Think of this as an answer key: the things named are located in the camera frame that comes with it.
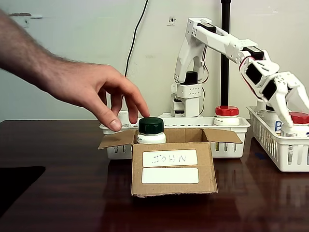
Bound white plastic basket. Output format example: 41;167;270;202
246;105;309;173
99;110;252;160

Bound red-capped bottle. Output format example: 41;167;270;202
214;105;240;126
280;112;309;138

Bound bare person forearm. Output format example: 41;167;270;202
0;8;63;97

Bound bare person hand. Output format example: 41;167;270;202
52;58;151;132

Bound brown cardboard box flaps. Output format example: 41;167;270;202
98;128;243;198

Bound black wall cable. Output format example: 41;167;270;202
124;0;149;77

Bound red servo wire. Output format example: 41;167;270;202
238;56;253;73

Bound black vertical pole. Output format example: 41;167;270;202
221;0;232;108

